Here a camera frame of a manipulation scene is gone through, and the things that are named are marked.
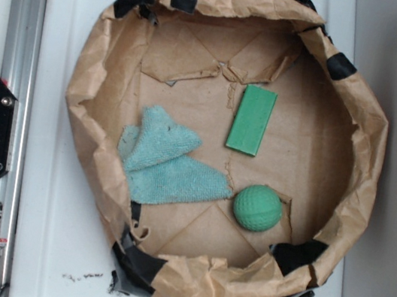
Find green dimpled ball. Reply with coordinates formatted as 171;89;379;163
232;185;283;232

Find white plastic tray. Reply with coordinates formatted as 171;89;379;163
9;0;357;297

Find brown paper bin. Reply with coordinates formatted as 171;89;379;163
66;0;389;297

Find aluminium extrusion rail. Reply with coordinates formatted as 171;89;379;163
0;0;47;297

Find light blue towel cloth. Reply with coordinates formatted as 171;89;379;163
117;105;232;205

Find green rectangular block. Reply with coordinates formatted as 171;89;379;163
225;84;277;157

